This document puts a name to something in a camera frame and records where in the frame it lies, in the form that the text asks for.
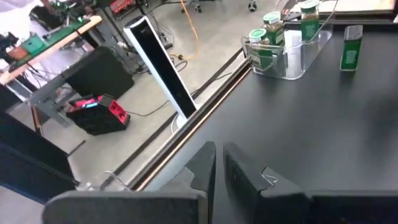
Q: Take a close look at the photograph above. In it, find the white pole base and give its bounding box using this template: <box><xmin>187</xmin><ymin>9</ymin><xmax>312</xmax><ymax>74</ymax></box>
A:
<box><xmin>123</xmin><ymin>14</ymin><xmax>200</xmax><ymax>133</ymax></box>

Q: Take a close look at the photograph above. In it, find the clear plastic bin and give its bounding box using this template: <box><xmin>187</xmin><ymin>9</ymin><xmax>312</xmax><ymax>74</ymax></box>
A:
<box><xmin>241</xmin><ymin>0</ymin><xmax>340</xmax><ymax>81</ymax></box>

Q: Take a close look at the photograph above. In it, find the black floor cable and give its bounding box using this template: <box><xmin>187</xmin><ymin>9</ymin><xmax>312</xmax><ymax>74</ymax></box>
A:
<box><xmin>126</xmin><ymin>99</ymin><xmax>172</xmax><ymax>118</ymax></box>

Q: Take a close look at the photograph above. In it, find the black partition panel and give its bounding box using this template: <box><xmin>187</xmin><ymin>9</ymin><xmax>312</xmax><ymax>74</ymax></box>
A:
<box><xmin>0</xmin><ymin>110</ymin><xmax>80</xmax><ymax>205</ymax></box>

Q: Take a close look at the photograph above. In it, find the black cover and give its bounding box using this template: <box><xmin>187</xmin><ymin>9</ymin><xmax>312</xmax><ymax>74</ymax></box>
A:
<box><xmin>60</xmin><ymin>46</ymin><xmax>135</xmax><ymax>100</ymax></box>

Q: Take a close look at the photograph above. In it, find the wooden workbench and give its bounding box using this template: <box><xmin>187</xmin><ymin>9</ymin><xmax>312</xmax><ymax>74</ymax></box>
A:
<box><xmin>0</xmin><ymin>15</ymin><xmax>103</xmax><ymax>86</ymax></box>

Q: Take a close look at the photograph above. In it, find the green black pepper tin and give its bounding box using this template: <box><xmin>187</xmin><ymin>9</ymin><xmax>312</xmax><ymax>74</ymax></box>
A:
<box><xmin>339</xmin><ymin>24</ymin><xmax>364</xmax><ymax>72</ymax></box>

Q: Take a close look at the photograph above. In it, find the grey desk frame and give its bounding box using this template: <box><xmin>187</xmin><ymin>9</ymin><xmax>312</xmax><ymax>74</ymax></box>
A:
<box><xmin>6</xmin><ymin>73</ymin><xmax>81</xmax><ymax>128</ymax></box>

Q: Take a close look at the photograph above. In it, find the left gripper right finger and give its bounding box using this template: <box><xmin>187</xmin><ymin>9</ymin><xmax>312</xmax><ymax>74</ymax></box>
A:
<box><xmin>223</xmin><ymin>142</ymin><xmax>398</xmax><ymax>224</ymax></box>

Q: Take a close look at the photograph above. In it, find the green box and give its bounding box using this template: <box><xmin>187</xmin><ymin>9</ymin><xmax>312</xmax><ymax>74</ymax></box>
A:
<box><xmin>21</xmin><ymin>34</ymin><xmax>47</xmax><ymax>57</ymax></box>

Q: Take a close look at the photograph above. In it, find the green-lid spice jar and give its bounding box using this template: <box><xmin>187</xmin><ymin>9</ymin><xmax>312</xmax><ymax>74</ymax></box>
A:
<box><xmin>248</xmin><ymin>27</ymin><xmax>274</xmax><ymax>71</ymax></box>
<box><xmin>298</xmin><ymin>0</ymin><xmax>321</xmax><ymax>43</ymax></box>
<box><xmin>262</xmin><ymin>11</ymin><xmax>286</xmax><ymax>47</ymax></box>

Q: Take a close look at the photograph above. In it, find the black table mat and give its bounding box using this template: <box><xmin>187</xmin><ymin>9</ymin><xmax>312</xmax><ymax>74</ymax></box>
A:
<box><xmin>146</xmin><ymin>21</ymin><xmax>398</xmax><ymax>224</ymax></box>

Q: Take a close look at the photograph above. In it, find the black computer case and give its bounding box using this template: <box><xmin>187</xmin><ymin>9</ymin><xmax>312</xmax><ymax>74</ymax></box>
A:
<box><xmin>65</xmin><ymin>94</ymin><xmax>131</xmax><ymax>136</ymax></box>

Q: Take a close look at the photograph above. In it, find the red toolbox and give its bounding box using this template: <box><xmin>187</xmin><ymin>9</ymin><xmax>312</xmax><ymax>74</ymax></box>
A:
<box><xmin>108</xmin><ymin>0</ymin><xmax>137</xmax><ymax>13</ymax></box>

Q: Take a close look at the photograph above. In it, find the orange cable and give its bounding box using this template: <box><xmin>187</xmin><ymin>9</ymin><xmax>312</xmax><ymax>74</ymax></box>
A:
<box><xmin>169</xmin><ymin>0</ymin><xmax>200</xmax><ymax>62</ymax></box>

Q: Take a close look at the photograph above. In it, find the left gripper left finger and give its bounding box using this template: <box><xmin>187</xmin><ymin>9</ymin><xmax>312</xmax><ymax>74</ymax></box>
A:
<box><xmin>43</xmin><ymin>141</ymin><xmax>216</xmax><ymax>224</ymax></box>

